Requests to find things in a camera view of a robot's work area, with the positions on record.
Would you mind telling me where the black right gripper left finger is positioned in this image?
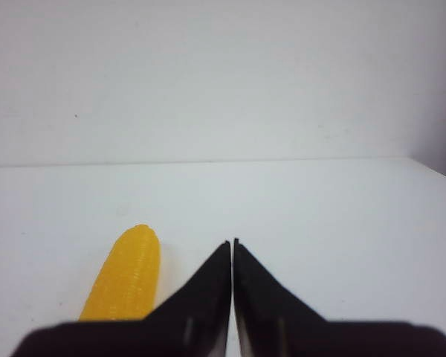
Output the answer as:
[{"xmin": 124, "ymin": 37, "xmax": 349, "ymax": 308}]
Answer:
[{"xmin": 13, "ymin": 242, "xmax": 231, "ymax": 356}]

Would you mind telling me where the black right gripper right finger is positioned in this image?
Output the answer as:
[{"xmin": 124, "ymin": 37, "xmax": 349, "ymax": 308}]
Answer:
[{"xmin": 233, "ymin": 240, "xmax": 446, "ymax": 356}]

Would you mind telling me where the yellow toy corn cob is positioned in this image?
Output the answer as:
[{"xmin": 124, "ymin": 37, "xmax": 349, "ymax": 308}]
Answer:
[{"xmin": 79, "ymin": 225, "xmax": 161, "ymax": 321}]

